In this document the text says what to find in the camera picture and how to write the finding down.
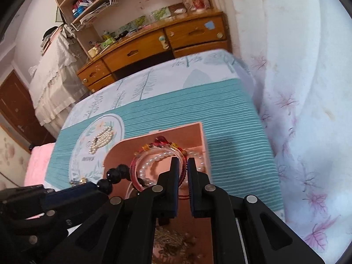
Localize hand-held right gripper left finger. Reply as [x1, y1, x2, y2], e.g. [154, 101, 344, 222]
[36, 157, 180, 264]

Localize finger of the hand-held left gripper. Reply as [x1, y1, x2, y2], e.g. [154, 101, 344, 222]
[27, 193, 111, 247]
[41, 182, 99, 210]

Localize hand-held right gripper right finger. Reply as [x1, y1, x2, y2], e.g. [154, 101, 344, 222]
[187, 158, 325, 264]

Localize white pearl bracelet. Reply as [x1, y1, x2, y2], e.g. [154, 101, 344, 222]
[137, 150, 206, 188]

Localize black bead bracelet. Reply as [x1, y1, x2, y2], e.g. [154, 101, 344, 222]
[97, 164, 147, 196]

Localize red cord bracelet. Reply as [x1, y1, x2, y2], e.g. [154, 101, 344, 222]
[129, 136, 191, 192]

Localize gold rhinestone hair comb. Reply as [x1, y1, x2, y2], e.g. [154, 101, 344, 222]
[153, 226, 198, 259]

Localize pink plastic storage box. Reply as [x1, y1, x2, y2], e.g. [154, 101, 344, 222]
[103, 121, 213, 264]

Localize pink blanket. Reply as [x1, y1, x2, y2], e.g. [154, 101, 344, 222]
[24, 143, 60, 188]

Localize brown wooden door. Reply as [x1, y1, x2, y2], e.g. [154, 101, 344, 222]
[0, 70, 56, 154]

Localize lace covered furniture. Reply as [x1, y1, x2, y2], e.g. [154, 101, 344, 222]
[29, 27, 92, 126]

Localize white leaf print curtain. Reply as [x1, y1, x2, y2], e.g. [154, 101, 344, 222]
[203, 0, 352, 254]

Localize wooden desk with drawers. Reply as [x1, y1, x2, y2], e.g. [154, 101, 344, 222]
[77, 10, 232, 93]
[49, 0, 221, 57]

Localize black hat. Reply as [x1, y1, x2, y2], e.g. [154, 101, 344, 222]
[43, 27, 60, 38]

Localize small pearl bead bracelet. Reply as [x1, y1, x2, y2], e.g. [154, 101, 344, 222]
[89, 130, 115, 155]

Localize white wire rack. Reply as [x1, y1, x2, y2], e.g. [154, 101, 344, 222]
[70, 0, 119, 31]

